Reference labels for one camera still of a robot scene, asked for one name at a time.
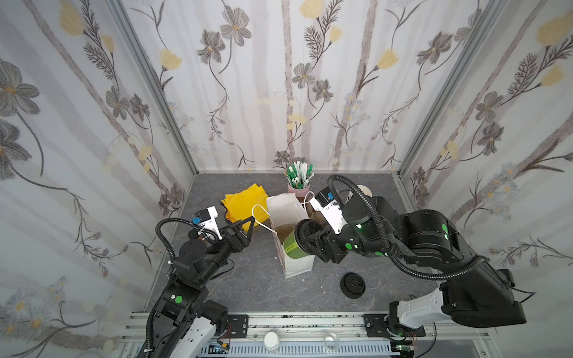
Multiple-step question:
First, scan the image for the clear glass cup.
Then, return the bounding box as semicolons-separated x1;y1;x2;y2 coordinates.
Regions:
323;331;340;352

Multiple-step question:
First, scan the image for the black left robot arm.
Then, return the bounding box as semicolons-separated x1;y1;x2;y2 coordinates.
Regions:
137;216;255;357

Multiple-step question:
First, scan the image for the pink cup with straws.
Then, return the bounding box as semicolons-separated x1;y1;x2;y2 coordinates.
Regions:
285;161;314;198

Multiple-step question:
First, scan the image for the stack of paper cups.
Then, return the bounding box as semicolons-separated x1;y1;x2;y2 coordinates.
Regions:
347;184;372;201

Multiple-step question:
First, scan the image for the white paper takeout bag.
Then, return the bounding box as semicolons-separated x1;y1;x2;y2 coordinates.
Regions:
258;193;314;279

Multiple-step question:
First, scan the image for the white perforated cable tray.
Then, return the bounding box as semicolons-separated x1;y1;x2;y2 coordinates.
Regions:
170;341;400;357

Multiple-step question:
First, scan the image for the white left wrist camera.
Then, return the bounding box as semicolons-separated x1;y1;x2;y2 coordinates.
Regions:
192;206;222;240

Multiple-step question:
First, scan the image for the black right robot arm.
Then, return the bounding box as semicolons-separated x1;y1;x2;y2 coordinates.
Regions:
294;175;527;337

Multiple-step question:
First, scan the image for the yellow paper napkin stack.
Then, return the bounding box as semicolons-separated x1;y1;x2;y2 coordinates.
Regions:
222;183;269;225

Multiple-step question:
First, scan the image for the brown bottle black cap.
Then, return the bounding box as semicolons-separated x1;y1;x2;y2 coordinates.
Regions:
187;230;202;240

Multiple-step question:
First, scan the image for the green paper coffee cup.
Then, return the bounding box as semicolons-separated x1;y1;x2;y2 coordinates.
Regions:
282;231;309;260

